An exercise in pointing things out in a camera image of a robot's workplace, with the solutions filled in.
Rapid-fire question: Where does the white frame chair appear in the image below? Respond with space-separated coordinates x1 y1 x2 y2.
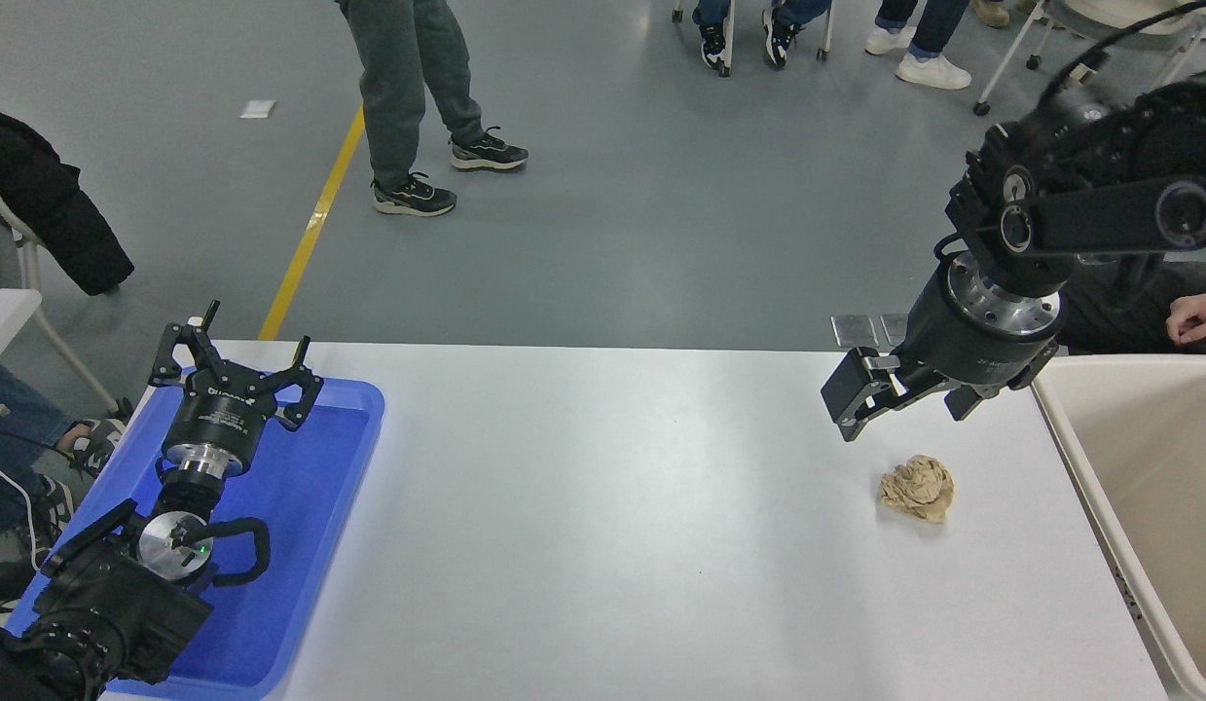
0 170 127 415

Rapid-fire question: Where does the person with white shoes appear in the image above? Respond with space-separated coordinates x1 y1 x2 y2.
863 0 973 91

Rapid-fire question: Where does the small white table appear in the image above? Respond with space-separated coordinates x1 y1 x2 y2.
0 287 44 376

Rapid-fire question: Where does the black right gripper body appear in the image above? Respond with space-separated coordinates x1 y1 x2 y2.
904 277 1059 390

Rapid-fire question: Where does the standing person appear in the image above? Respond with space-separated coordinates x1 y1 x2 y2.
335 0 530 217

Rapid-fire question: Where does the person with black shoes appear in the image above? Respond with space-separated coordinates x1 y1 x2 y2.
693 0 832 71

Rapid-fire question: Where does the seated person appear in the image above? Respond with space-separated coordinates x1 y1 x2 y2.
0 358 128 624

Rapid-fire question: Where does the person beside bin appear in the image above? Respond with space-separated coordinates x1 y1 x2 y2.
1055 258 1206 356

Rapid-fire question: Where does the cream seat wheeled chair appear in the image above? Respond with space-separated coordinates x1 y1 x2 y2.
972 0 1206 116

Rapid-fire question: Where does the crumpled tan paper ball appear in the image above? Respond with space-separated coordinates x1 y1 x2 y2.
877 454 956 525

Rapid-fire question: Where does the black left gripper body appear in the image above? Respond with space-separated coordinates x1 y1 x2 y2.
163 372 280 459

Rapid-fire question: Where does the large pale plastic bin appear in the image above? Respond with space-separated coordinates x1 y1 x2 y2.
1031 353 1206 701

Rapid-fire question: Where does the person's hand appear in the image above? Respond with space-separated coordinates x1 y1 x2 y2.
1167 287 1206 345

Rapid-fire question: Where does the black jacket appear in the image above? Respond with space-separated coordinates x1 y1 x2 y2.
0 86 136 296

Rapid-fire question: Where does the blue plastic tray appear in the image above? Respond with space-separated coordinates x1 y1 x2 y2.
7 375 386 700

